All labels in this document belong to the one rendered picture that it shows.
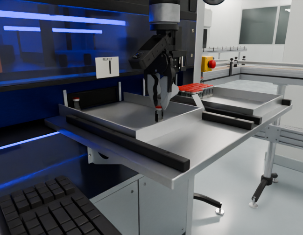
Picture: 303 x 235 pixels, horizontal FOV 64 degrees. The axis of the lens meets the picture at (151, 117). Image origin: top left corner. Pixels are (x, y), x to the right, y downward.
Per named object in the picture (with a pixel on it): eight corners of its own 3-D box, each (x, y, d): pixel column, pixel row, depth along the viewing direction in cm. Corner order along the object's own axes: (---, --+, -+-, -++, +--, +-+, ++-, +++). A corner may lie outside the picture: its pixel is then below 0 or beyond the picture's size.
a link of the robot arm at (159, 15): (166, 2, 53) (140, 6, 59) (165, 24, 55) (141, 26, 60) (186, 5, 58) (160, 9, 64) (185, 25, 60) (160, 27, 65)
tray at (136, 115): (59, 114, 73) (58, 103, 72) (124, 100, 92) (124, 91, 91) (136, 146, 51) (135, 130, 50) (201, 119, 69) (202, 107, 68)
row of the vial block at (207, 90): (183, 102, 88) (183, 90, 87) (208, 95, 100) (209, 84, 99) (187, 103, 86) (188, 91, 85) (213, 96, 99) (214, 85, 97)
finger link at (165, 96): (183, 107, 65) (181, 72, 63) (169, 111, 61) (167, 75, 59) (174, 106, 67) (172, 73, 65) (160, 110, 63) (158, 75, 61)
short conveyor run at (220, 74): (184, 94, 122) (185, 62, 117) (160, 90, 132) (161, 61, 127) (241, 79, 169) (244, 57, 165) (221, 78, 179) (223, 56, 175)
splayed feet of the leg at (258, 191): (245, 205, 169) (248, 188, 165) (270, 177, 204) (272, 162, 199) (257, 210, 164) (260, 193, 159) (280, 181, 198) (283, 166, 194)
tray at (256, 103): (161, 101, 90) (161, 92, 89) (199, 92, 108) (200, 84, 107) (251, 121, 67) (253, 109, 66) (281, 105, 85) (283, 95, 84)
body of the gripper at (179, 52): (186, 73, 64) (188, 24, 61) (165, 76, 58) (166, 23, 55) (165, 71, 69) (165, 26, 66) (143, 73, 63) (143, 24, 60)
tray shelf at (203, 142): (44, 124, 71) (43, 118, 70) (184, 91, 119) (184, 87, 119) (172, 190, 39) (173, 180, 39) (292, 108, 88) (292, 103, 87)
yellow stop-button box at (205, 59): (192, 71, 118) (192, 56, 116) (200, 70, 123) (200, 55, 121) (205, 72, 113) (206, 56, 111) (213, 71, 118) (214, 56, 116)
